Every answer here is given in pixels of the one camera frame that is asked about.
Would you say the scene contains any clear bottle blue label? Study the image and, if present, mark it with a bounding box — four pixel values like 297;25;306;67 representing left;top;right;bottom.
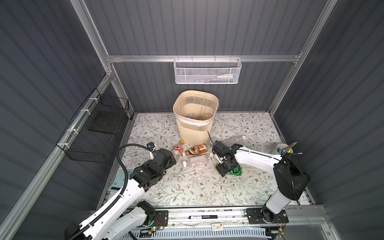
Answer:
221;135;246;147

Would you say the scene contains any green bottle orange cap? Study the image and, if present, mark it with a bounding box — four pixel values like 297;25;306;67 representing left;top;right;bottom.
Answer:
228;166;242;176

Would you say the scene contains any clear bottle pink label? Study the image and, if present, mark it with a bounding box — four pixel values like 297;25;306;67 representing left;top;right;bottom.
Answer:
183;155;209;169

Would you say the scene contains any brown Nescafe bottle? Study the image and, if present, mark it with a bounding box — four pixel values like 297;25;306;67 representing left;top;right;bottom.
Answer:
183;144;208;157

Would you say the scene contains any orange label clear bottle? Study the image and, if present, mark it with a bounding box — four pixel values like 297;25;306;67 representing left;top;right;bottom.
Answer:
187;113;213;121

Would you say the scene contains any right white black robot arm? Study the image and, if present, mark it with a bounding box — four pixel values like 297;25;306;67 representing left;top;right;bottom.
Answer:
213;141;311;223

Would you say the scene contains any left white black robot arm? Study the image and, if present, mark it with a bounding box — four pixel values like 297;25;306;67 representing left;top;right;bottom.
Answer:
65;149;176;240

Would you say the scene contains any beige slatted plastic bin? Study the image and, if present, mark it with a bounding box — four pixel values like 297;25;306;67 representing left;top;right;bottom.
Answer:
173;90;219;146

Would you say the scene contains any clear cola bottle yellow cap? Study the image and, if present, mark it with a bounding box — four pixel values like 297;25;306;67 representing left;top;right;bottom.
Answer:
172;140;185;159

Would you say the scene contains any light blue calculator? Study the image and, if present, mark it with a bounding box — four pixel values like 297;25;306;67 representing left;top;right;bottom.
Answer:
109;170;125;193

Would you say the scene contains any white cup with tools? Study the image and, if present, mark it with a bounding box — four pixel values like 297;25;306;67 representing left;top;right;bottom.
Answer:
275;142;303;156

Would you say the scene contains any black marker pen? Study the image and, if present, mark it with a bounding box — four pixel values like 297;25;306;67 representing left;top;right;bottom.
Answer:
189;215;218;220

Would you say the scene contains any white tube in basket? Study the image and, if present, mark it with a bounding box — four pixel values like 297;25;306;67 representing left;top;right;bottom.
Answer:
217;74;238;81

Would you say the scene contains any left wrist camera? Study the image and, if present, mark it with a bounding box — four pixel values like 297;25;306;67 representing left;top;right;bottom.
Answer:
147;142;157;152

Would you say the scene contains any black wire mesh basket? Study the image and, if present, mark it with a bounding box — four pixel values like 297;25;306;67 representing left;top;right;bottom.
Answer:
57;90;130;164

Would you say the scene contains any white wire mesh basket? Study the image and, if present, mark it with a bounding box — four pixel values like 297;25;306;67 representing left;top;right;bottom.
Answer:
173;58;242;85

